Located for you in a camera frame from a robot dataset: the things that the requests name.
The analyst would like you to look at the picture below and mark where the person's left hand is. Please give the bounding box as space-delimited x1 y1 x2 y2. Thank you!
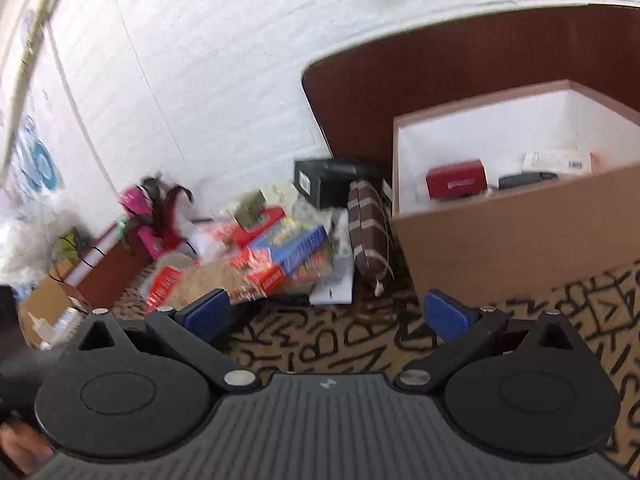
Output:
1 419 53 474

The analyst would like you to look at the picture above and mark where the brown box on left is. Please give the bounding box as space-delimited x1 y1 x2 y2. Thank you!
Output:
60 226 151 312

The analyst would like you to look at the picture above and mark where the dark wooden board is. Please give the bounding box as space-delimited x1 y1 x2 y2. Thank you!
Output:
302 3 639 168

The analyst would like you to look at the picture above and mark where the red tape roll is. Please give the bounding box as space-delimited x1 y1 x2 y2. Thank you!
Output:
231 206 285 248

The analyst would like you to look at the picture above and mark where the white label card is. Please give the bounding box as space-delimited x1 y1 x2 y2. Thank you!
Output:
522 150 592 176

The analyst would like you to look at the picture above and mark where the black product box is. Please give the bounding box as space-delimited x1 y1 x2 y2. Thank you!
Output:
293 158 386 210

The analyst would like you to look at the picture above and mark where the black car key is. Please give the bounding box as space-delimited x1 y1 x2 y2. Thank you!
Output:
498 171 559 191

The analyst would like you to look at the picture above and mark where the brown striped pouch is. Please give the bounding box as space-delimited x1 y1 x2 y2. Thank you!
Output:
347 180 394 297

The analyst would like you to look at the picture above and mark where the small red gift box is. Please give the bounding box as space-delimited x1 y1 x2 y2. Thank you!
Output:
425 159 488 200

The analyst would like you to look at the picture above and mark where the red packet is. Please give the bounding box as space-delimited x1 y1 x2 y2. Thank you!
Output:
144 266 183 315

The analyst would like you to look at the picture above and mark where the small green box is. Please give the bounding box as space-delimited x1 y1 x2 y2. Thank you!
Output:
233 190 266 229

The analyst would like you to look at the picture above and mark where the patterned letter table mat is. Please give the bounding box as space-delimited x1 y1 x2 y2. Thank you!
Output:
112 259 640 476

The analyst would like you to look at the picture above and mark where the playing card box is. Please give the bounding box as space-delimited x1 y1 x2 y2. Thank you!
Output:
230 217 328 296

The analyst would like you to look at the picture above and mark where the large brown cardboard box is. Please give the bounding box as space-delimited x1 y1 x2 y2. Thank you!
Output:
392 80 639 304

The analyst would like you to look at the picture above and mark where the translucent plastic funnel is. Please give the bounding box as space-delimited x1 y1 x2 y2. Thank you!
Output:
155 252 198 273

